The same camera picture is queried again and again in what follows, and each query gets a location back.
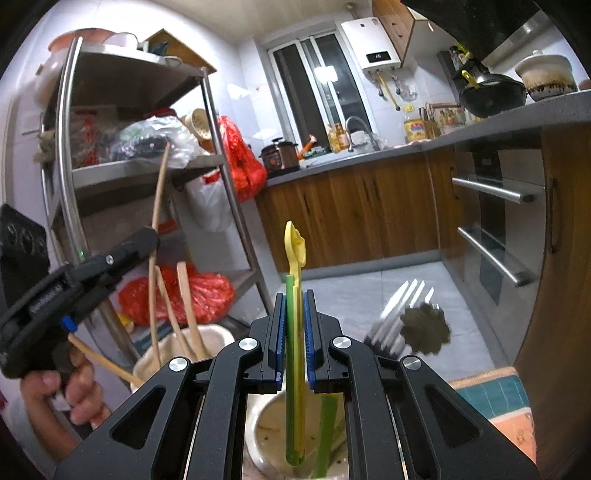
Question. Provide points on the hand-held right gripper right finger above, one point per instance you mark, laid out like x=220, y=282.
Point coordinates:
x=310, y=337

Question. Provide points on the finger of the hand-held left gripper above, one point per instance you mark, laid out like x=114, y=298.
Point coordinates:
x=129, y=251
x=51, y=297

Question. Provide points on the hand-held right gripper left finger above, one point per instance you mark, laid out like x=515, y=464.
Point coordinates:
x=278, y=332

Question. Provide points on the wooden chopstick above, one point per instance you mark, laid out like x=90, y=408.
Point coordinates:
x=159, y=194
x=171, y=314
x=191, y=314
x=106, y=362

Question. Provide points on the gold metal fork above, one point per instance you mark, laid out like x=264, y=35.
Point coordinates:
x=392, y=318

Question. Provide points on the person's left hand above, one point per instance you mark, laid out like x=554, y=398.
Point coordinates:
x=87, y=392

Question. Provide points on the crumpled red plastic bag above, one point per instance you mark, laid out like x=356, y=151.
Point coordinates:
x=203, y=295

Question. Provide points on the white plastic bag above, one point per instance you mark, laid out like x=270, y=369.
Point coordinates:
x=210, y=203

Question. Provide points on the brown fibre brush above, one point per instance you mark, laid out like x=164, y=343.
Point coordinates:
x=46, y=147

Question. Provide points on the clear plastic bag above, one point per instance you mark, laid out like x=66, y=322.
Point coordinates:
x=147, y=141

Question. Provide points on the red printed packet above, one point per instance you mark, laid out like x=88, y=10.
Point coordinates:
x=90, y=138

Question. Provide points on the wooden sink cabinet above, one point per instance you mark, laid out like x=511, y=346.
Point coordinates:
x=351, y=212

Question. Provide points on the beige plastic colander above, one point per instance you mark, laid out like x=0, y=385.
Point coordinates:
x=198, y=124

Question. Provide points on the dark red pressure cooker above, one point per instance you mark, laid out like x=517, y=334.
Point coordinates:
x=279, y=157

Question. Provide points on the metal shelf rack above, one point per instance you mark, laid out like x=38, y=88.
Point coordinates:
x=138, y=64

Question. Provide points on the orange kitchen tool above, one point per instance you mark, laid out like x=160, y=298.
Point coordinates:
x=308, y=146

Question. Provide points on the printed tablecloth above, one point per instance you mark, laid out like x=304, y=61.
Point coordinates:
x=498, y=397

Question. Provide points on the amber bottles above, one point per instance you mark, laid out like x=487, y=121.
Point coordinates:
x=338, y=137

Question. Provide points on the pink basin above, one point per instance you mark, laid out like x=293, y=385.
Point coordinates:
x=81, y=39

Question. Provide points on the cardboard box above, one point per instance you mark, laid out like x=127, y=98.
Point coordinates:
x=184, y=48

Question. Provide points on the metal faucet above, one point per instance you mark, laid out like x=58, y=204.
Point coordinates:
x=358, y=127

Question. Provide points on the stainless built-in oven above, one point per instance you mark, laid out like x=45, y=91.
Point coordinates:
x=485, y=207

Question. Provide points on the yellow oil bottle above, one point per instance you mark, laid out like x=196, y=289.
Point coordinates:
x=414, y=130

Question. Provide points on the kitchen window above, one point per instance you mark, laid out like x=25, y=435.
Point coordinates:
x=318, y=87

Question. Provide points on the condiment bottles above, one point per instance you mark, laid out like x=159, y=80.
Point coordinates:
x=443, y=119

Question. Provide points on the white water heater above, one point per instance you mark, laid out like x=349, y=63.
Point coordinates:
x=371, y=44

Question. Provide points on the black wok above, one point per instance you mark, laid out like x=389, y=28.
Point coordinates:
x=494, y=97

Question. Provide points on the yellow ladle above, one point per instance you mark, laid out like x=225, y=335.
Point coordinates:
x=471, y=78

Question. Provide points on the white ceramic pot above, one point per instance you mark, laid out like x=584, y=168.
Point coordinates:
x=547, y=76

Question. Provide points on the black range hood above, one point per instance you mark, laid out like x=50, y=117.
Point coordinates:
x=485, y=27

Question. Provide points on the wooden wall cabinet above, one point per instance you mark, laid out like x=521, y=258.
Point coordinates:
x=392, y=23

